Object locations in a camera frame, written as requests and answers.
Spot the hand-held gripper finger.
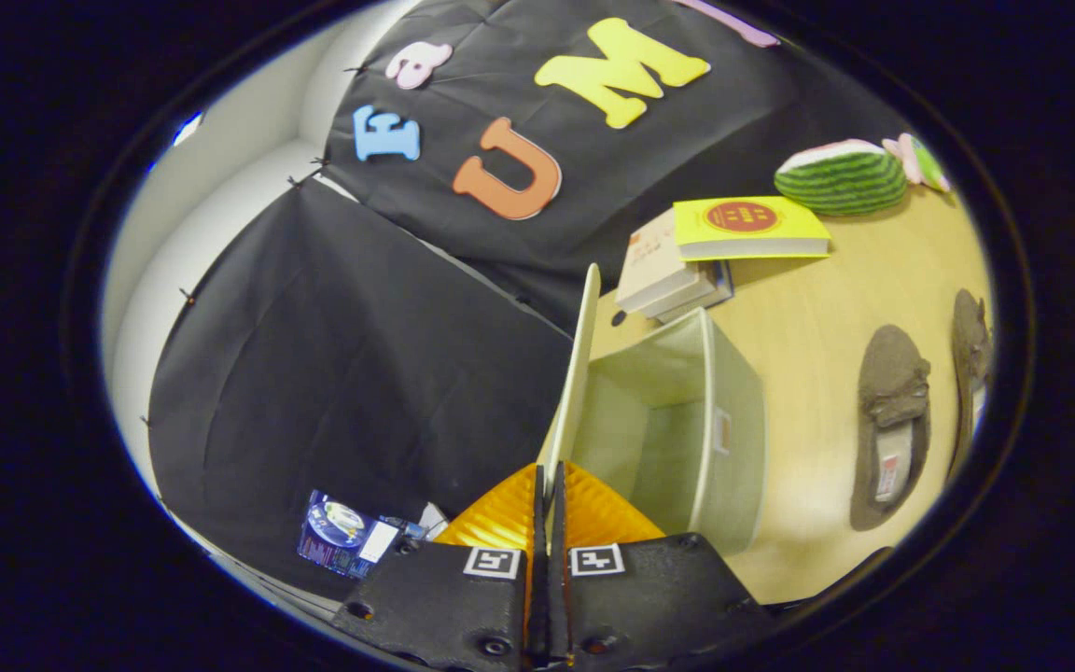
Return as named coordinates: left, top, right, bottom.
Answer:
left=551, top=460, right=778, bottom=672
left=330, top=462, right=551, bottom=672

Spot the pale green fabric storage box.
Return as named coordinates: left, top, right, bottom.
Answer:
left=556, top=306, right=767, bottom=558

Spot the brown fuzzy shoe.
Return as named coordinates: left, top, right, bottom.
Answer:
left=946, top=287, right=996, bottom=482
left=850, top=324, right=932, bottom=532

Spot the blue printed box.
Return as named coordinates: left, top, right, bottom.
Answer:
left=297, top=489, right=403, bottom=580

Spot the black backdrop cloth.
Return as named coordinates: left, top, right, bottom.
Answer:
left=147, top=0, right=916, bottom=598

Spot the white book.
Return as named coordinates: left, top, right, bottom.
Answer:
left=640, top=266, right=720, bottom=318

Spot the beige cover book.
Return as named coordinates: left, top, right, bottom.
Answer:
left=615, top=207, right=702, bottom=314

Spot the blue cover book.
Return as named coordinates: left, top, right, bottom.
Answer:
left=654, top=261, right=734, bottom=325

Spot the yellow book with red circle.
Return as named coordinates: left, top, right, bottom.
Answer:
left=673, top=196, right=832, bottom=262

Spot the green striped watermelon plush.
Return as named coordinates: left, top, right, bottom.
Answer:
left=774, top=139, right=909, bottom=217

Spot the pink and green plush toy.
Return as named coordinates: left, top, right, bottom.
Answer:
left=883, top=133, right=952, bottom=194

